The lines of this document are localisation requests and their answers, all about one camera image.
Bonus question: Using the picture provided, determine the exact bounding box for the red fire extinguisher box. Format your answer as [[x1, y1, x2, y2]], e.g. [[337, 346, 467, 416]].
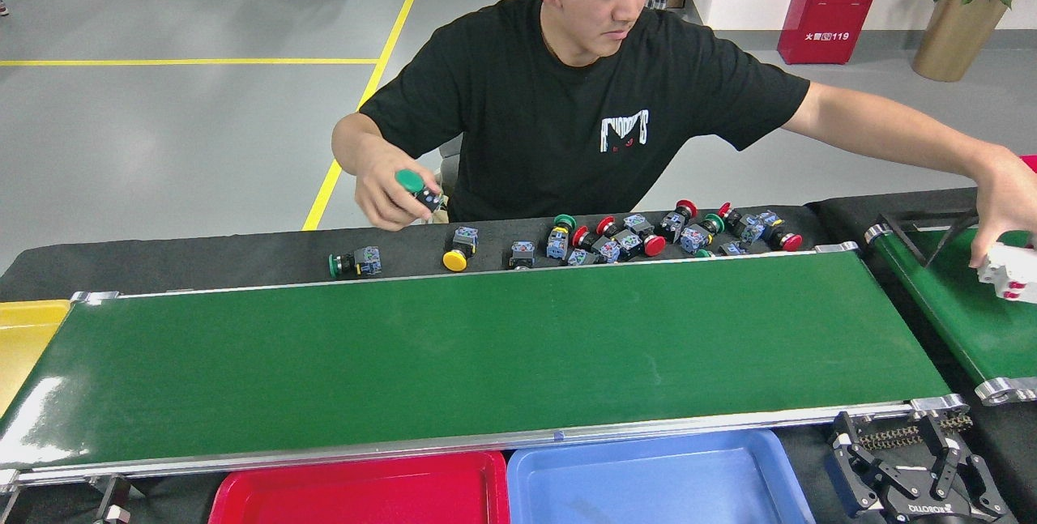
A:
[[776, 0, 894, 66]]

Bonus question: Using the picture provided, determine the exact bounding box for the yellow plastic bin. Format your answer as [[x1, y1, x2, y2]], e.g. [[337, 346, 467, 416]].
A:
[[0, 300, 72, 420]]

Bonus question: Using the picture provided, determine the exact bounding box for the potted plant in gold pot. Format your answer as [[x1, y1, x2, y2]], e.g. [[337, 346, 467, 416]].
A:
[[903, 0, 1037, 83]]

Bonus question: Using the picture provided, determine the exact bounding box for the short green conveyor belt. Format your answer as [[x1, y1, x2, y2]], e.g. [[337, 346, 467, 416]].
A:
[[863, 216, 1037, 407]]

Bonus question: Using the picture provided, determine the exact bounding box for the white circuit breaker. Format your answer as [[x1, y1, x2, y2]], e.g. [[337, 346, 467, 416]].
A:
[[976, 242, 1037, 305]]

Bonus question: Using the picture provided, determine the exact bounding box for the black guide frame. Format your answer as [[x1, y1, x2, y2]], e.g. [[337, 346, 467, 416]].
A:
[[877, 211, 979, 267]]

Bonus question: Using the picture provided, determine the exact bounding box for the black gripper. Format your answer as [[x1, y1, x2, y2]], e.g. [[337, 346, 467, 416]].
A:
[[825, 411, 1012, 524]]

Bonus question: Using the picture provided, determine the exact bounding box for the red plastic tray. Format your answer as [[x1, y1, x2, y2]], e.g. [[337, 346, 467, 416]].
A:
[[208, 449, 511, 524]]

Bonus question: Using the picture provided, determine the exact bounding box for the blue plastic tray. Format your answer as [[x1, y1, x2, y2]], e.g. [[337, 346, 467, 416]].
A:
[[506, 427, 817, 524]]

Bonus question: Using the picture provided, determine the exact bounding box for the person's right hand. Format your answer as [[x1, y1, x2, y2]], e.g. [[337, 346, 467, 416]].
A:
[[354, 143, 442, 232]]

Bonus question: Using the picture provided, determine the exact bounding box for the person's left hand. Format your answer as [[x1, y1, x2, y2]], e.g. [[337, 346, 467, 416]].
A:
[[968, 153, 1037, 270]]

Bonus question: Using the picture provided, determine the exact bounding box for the long green conveyor belt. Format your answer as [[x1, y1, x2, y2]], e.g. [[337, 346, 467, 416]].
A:
[[0, 242, 971, 501]]

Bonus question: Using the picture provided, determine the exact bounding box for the black drive chain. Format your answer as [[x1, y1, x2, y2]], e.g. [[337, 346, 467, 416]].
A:
[[857, 415, 973, 452]]

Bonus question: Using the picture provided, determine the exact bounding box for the small black table cloth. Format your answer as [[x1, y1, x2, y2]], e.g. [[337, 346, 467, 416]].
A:
[[806, 186, 1037, 524]]

